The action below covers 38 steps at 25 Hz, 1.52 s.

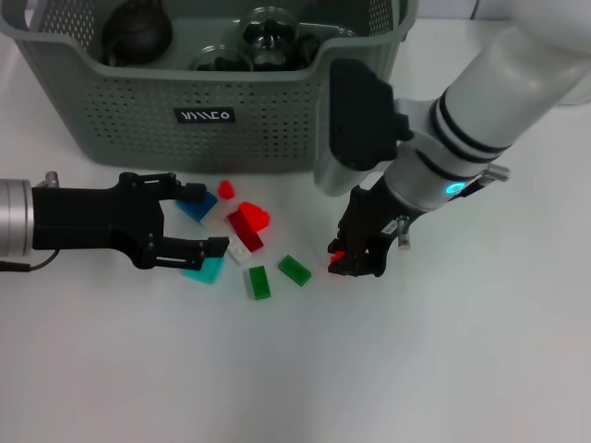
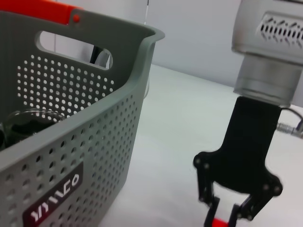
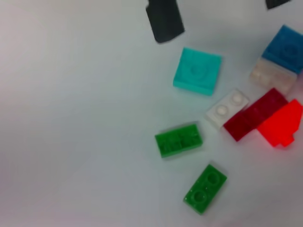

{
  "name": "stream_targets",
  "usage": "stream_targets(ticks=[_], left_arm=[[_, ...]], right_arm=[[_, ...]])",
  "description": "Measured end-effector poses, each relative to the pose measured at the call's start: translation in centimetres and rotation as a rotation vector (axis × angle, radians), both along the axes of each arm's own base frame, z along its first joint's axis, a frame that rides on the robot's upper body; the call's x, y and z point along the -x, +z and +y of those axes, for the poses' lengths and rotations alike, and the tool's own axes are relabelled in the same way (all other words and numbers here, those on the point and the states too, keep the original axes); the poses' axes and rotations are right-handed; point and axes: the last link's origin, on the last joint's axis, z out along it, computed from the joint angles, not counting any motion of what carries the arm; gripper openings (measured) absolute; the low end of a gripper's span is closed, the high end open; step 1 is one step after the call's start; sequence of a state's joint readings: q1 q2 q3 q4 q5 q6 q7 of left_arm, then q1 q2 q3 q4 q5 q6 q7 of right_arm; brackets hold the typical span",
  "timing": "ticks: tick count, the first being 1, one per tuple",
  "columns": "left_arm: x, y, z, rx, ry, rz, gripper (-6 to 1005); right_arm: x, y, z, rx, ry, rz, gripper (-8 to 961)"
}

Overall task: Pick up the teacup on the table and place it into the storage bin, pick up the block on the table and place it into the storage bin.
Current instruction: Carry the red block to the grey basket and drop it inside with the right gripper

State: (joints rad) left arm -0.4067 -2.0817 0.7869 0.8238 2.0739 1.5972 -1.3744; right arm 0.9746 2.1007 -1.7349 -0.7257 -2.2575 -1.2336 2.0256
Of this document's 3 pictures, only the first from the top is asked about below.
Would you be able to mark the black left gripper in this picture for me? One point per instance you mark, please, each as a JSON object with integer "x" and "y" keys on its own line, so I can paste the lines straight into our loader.
{"x": 92, "y": 217}

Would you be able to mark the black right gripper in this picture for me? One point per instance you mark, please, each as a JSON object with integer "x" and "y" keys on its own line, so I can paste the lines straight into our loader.
{"x": 365, "y": 221}

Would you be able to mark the small bright red toy brick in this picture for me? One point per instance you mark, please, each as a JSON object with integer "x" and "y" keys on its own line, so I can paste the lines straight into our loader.
{"x": 339, "y": 255}
{"x": 226, "y": 189}

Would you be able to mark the green toy brick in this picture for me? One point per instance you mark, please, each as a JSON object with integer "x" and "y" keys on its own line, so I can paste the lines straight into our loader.
{"x": 259, "y": 282}
{"x": 294, "y": 270}

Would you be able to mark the cyan toy brick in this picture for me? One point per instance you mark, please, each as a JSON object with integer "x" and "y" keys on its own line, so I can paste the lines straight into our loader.
{"x": 210, "y": 273}

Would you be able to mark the white toy brick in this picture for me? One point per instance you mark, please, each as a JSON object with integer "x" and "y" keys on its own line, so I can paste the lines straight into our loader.
{"x": 240, "y": 253}
{"x": 217, "y": 219}

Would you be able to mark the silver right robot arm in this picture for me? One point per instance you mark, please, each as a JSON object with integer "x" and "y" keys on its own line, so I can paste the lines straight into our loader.
{"x": 485, "y": 92}

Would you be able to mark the grey perforated plastic storage bin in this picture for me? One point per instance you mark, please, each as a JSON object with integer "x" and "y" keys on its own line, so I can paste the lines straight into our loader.
{"x": 138, "y": 138}

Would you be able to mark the blue toy brick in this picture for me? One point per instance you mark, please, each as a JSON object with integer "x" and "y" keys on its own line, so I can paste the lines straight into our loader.
{"x": 198, "y": 211}

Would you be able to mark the dark red toy brick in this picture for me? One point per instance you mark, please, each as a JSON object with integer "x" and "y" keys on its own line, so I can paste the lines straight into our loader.
{"x": 247, "y": 233}

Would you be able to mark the large bright red toy brick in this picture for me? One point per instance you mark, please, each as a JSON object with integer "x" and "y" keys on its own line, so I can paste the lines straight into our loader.
{"x": 256, "y": 214}

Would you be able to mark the black round teapot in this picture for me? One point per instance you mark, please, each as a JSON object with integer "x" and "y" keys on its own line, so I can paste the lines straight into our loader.
{"x": 138, "y": 32}

